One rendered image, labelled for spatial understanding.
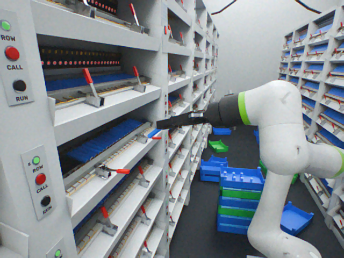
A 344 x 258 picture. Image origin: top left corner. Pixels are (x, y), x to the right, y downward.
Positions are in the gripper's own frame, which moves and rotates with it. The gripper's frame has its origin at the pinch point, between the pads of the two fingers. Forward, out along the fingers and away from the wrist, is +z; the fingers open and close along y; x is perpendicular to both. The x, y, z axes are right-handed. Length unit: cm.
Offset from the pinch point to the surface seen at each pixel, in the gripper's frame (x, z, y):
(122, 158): 10.4, 10.4, 12.0
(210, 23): -150, 46, -184
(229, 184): 35, 13, -87
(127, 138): 3.5, 14.1, 5.6
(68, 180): 14.4, 7.1, 32.0
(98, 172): 13.5, 7.8, 23.1
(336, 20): -91, -72, -165
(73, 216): 21.7, 2.5, 33.8
